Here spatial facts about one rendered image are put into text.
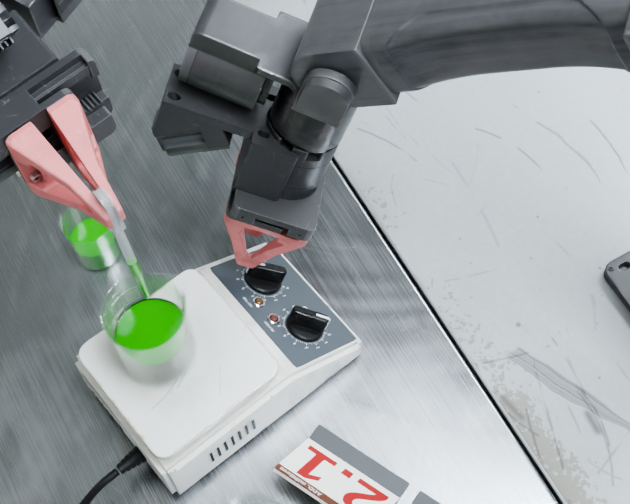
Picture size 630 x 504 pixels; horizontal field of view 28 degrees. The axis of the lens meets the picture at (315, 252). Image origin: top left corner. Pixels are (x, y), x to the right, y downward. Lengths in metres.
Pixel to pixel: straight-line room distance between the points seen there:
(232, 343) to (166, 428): 0.08
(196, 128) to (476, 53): 0.24
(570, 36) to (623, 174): 0.44
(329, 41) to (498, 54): 0.11
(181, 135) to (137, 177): 0.25
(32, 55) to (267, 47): 0.16
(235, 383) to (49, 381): 0.20
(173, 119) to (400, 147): 0.31
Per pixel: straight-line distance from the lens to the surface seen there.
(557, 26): 0.74
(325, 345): 1.03
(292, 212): 0.94
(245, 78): 0.88
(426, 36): 0.78
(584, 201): 1.16
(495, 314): 1.10
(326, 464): 1.03
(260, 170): 0.92
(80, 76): 0.82
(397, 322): 1.09
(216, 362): 0.99
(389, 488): 1.03
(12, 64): 0.82
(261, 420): 1.02
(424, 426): 1.06
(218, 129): 0.92
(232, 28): 0.87
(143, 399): 0.99
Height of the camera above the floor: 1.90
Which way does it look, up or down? 63 degrees down
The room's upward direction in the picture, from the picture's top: 6 degrees counter-clockwise
